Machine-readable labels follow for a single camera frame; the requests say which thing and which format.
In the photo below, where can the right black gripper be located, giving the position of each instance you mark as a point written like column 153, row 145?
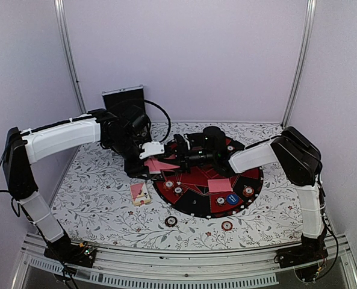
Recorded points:
column 182, row 157

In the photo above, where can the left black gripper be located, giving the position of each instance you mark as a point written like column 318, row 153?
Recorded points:
column 136, row 170

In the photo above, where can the red playing card deck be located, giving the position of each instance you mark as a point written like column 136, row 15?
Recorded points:
column 156, row 167

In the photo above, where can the dark chips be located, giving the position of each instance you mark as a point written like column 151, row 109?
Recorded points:
column 220, row 201
column 178, row 190

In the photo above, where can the blue small blind button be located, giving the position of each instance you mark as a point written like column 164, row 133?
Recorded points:
column 232, row 199

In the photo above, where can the orange chip stack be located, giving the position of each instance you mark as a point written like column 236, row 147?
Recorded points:
column 227, row 226

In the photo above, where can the dark red chip stack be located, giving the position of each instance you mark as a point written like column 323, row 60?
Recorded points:
column 170, row 221

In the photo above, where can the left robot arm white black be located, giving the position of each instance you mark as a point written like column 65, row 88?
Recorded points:
column 29, row 149

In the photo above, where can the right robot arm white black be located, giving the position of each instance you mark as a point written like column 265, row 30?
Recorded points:
column 299, row 158

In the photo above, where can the aluminium poker case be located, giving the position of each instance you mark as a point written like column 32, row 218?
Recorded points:
column 128, row 104

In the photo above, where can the round red black poker mat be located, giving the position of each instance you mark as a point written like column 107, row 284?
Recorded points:
column 196, row 200

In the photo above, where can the playing card box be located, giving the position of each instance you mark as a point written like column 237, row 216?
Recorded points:
column 140, row 194

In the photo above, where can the floral white table cloth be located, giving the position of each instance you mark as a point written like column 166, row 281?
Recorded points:
column 94, row 203

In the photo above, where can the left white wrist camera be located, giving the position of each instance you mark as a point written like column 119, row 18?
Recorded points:
column 150, row 149

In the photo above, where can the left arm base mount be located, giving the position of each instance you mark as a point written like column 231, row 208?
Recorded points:
column 71, row 254

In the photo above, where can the front aluminium rail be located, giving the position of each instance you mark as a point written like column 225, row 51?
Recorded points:
column 125, row 267

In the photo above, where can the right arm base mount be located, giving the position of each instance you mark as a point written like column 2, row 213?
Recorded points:
column 312, row 261

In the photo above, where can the left aluminium frame post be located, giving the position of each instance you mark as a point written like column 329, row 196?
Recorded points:
column 65, row 41

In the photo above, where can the aluminium frame post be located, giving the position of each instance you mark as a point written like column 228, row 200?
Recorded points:
column 303, row 52
column 65, row 41

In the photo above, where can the right aluminium frame post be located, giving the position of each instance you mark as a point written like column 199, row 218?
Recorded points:
column 303, row 52

